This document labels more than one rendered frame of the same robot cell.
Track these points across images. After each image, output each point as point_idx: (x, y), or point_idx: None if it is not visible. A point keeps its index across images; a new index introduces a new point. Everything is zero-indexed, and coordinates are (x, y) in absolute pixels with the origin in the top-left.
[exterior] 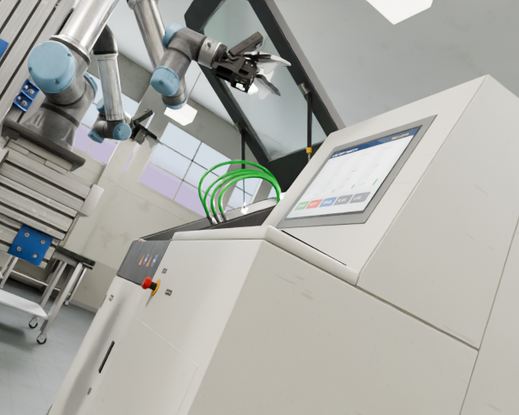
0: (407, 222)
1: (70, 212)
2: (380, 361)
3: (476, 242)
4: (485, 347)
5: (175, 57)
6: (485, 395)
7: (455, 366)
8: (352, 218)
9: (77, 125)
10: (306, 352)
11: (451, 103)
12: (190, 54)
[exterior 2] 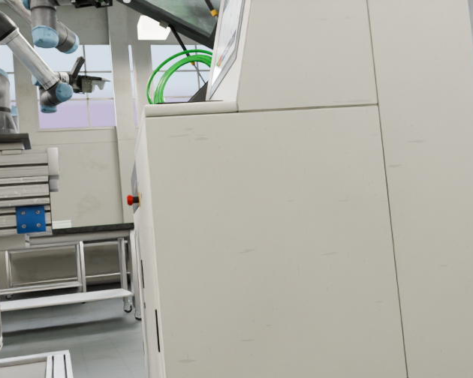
0: (257, 40)
1: (42, 178)
2: (289, 155)
3: (331, 20)
4: (383, 99)
5: (40, 13)
6: (402, 136)
7: (361, 126)
8: (231, 59)
9: (8, 111)
10: (223, 178)
11: None
12: (50, 3)
